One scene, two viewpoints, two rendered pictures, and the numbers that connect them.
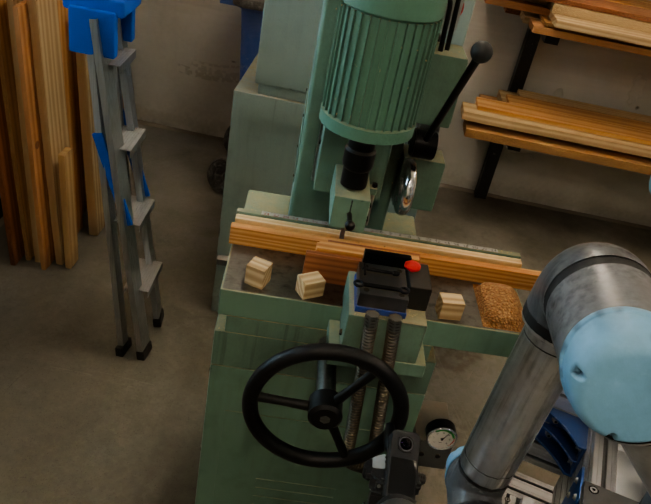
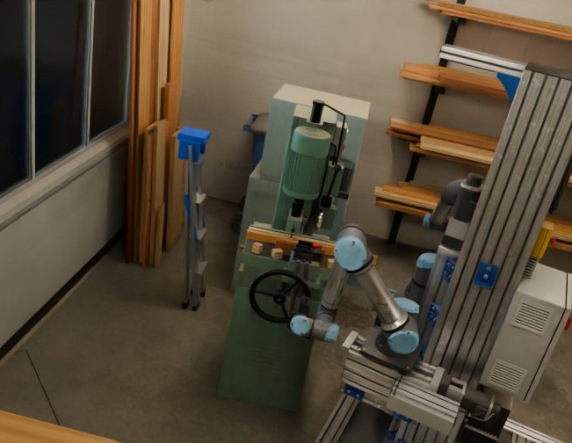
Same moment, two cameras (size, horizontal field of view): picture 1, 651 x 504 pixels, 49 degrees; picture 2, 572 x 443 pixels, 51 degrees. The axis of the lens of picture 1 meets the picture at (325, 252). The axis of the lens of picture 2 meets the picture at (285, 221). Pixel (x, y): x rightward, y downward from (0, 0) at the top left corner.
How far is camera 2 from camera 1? 1.59 m
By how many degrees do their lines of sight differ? 9
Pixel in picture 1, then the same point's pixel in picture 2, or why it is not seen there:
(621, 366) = (344, 248)
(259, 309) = (257, 262)
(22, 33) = (149, 147)
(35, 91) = (151, 174)
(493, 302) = not seen: hidden behind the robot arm
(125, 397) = (187, 326)
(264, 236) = (260, 236)
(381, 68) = (304, 172)
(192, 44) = (225, 149)
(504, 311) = not seen: hidden behind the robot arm
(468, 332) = not seen: hidden behind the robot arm
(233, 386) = (244, 296)
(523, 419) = (336, 280)
